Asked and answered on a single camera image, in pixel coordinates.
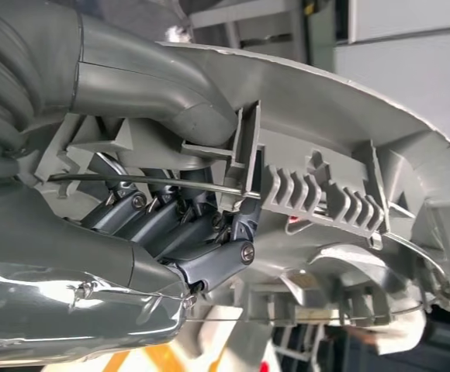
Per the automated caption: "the stainless steel table frame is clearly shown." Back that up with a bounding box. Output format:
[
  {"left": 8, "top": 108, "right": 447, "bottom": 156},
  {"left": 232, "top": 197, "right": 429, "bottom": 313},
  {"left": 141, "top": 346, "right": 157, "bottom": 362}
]
[{"left": 188, "top": 0, "right": 307, "bottom": 60}]

